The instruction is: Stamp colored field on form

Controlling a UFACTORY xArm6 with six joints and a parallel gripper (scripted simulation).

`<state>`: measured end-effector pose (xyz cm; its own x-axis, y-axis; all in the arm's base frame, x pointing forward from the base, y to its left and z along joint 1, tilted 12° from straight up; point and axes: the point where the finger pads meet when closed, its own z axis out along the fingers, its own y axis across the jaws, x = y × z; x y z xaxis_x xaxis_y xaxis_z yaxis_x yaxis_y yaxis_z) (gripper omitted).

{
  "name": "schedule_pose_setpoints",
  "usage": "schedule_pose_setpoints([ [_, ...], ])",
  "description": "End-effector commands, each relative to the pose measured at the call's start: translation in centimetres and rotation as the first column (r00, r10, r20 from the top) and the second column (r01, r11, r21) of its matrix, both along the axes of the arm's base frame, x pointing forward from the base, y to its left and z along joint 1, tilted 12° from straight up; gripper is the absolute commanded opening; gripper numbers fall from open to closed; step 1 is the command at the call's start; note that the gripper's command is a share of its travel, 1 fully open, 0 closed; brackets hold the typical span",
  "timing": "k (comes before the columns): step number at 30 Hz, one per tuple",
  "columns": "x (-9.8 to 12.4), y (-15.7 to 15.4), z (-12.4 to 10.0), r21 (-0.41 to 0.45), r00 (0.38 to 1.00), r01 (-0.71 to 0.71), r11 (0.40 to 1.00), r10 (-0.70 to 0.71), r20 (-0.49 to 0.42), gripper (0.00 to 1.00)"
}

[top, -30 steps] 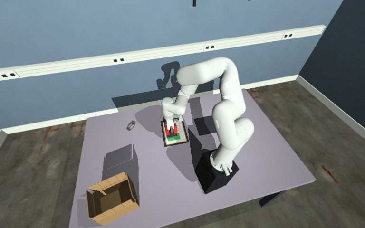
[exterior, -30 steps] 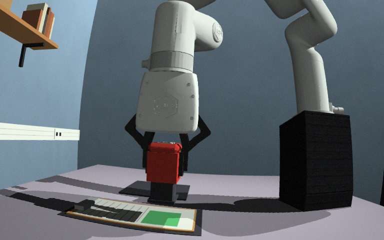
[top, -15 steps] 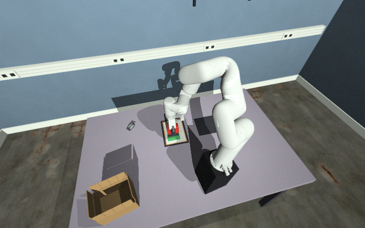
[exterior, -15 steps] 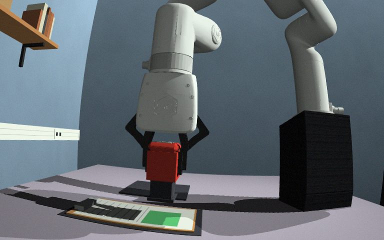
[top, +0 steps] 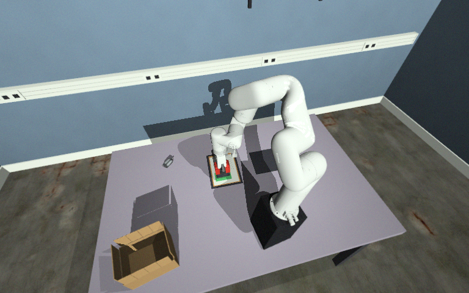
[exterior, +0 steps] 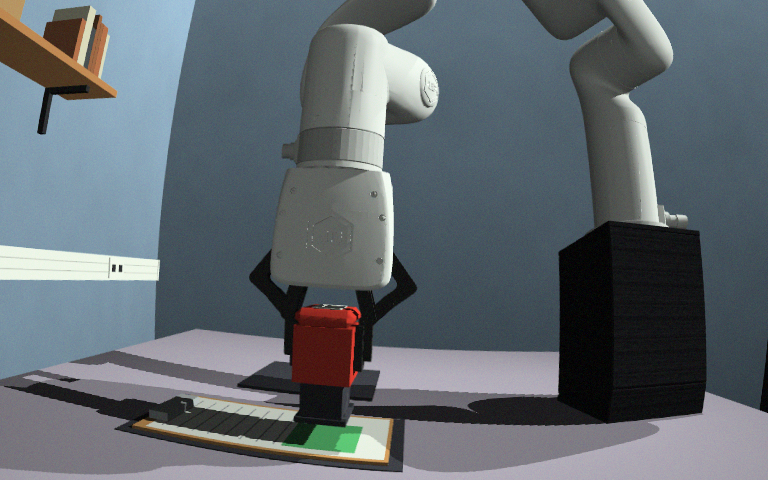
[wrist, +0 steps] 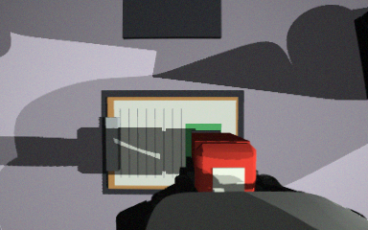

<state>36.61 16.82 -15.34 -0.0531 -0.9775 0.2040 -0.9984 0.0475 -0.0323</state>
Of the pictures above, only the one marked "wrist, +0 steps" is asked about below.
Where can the red self-inking stamp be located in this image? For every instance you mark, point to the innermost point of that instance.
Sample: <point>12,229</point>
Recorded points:
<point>223,162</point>

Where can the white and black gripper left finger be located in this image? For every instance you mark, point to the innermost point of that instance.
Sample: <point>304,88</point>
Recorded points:
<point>136,217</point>

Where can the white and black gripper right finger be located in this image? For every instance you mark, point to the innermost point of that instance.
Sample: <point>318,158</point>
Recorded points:
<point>268,183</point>

